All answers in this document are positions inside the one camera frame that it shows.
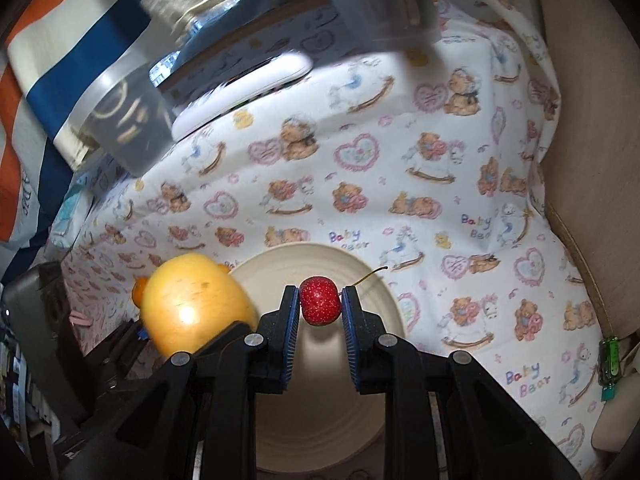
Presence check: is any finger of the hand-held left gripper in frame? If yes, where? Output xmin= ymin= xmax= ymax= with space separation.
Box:
xmin=100 ymin=320 xmax=153 ymax=391

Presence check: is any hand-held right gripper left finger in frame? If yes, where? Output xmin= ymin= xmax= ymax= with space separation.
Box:
xmin=60 ymin=285 xmax=301 ymax=480

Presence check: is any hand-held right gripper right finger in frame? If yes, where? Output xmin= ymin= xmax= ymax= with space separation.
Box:
xmin=341 ymin=286 xmax=583 ymax=480

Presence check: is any red cherry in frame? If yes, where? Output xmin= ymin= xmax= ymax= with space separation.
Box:
xmin=299 ymin=266 xmax=389 ymax=326

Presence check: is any beige plate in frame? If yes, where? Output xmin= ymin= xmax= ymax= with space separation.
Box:
xmin=230 ymin=242 xmax=406 ymax=473

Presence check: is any large yellow apple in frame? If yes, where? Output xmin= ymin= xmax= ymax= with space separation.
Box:
xmin=140 ymin=254 xmax=259 ymax=358

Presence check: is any bear print tablecloth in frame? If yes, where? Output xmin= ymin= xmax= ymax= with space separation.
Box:
xmin=47 ymin=0 xmax=608 ymax=480

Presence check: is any clear plastic jar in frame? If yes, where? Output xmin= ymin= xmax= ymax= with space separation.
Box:
xmin=70 ymin=55 xmax=176 ymax=173

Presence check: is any white flat box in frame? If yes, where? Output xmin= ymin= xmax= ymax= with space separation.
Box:
xmin=170 ymin=51 xmax=314 ymax=142

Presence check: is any small green plastic object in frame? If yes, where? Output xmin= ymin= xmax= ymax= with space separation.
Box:
xmin=598 ymin=335 xmax=621 ymax=402

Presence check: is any striped curtain cloth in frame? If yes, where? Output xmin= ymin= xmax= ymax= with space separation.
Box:
xmin=0 ymin=0 xmax=311 ymax=271

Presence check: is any beige wooden side panel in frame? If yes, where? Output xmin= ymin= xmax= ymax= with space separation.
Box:
xmin=527 ymin=0 xmax=640 ymax=461

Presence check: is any small clear container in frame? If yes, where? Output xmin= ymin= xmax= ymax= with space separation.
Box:
xmin=310 ymin=0 xmax=443 ymax=53

